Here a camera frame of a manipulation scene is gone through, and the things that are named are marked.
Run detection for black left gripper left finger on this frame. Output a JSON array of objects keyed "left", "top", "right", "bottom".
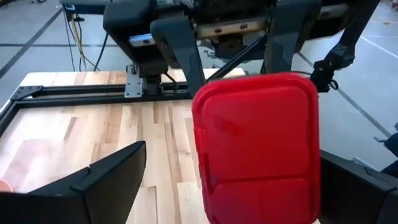
[{"left": 0, "top": 140, "right": 147, "bottom": 224}]

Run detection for red tin box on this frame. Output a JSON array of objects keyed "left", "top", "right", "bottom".
[{"left": 191, "top": 72, "right": 322, "bottom": 224}]

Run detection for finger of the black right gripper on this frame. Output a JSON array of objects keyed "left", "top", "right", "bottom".
[
  {"left": 149, "top": 14, "right": 207, "bottom": 98},
  {"left": 263, "top": 0, "right": 323, "bottom": 76}
]

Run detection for black stand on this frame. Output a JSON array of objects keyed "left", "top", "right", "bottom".
[{"left": 374, "top": 123, "right": 398, "bottom": 179}]

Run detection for black side table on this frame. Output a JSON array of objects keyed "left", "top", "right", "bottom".
[{"left": 60, "top": 0, "right": 109, "bottom": 15}]

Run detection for side table cables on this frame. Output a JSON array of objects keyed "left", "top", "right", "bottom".
[{"left": 63, "top": 4, "right": 109, "bottom": 73}]

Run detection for black rig support beam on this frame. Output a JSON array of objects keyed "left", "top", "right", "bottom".
[{"left": 309, "top": 0, "right": 382, "bottom": 93}]

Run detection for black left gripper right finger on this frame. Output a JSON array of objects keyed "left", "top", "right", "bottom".
[{"left": 319, "top": 149, "right": 398, "bottom": 224}]

